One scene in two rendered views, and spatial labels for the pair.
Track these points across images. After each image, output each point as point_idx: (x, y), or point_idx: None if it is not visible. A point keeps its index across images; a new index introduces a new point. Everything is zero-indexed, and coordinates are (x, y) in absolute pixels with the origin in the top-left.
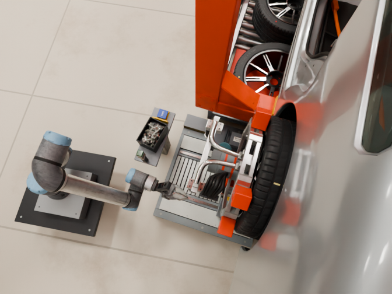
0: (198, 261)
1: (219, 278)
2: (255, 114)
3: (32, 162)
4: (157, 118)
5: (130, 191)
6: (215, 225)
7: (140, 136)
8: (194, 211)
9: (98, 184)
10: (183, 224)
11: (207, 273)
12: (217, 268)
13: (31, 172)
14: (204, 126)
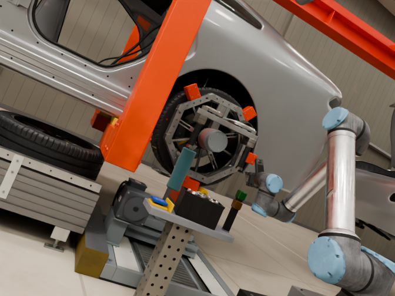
0: (237, 288)
1: (234, 277)
2: (197, 86)
3: (367, 123)
4: (170, 201)
5: (279, 203)
6: (201, 261)
7: (214, 207)
8: (204, 272)
9: (313, 171)
10: (224, 282)
11: (239, 283)
12: (228, 276)
13: (386, 258)
14: (99, 237)
